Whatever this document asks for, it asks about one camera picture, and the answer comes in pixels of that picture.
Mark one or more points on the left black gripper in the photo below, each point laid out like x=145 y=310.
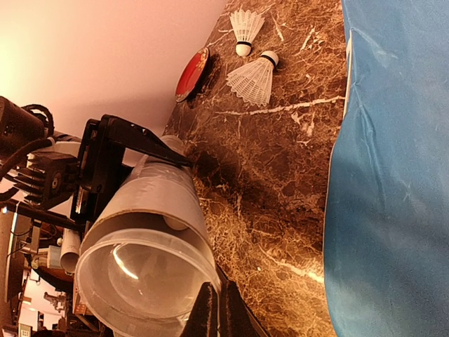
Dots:
x=68 y=190

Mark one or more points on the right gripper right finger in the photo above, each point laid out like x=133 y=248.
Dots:
x=235 y=319

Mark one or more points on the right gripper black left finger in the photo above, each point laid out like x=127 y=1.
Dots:
x=203 y=319

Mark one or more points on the white shuttlecock tube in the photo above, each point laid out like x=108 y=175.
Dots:
x=155 y=219
x=246 y=25

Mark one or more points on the clear plastic tube lid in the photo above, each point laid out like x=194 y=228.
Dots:
x=142 y=282

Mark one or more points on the blue racket bag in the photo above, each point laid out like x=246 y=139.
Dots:
x=385 y=249

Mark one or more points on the red embroidered round pouch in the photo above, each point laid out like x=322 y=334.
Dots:
x=191 y=75

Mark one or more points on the white shuttlecock beside tube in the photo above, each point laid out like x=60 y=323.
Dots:
x=253 y=81

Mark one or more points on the white shuttlecock near tube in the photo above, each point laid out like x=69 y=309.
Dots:
x=246 y=25

